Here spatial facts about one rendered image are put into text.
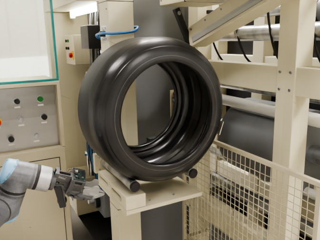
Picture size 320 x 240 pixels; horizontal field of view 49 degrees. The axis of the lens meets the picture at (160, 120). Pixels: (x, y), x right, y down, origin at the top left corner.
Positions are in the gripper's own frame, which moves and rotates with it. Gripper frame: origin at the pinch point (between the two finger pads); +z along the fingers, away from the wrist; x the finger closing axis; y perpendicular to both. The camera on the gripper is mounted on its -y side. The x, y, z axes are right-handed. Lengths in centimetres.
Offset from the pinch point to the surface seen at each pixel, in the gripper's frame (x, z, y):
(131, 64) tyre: 18, -6, 48
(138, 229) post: 26, 40, -42
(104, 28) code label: 66, -10, 42
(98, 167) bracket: 32.5, 6.4, -13.1
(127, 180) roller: 7.2, 10.9, 3.7
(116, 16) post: 64, -8, 50
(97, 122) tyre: 9.3, -10.5, 25.1
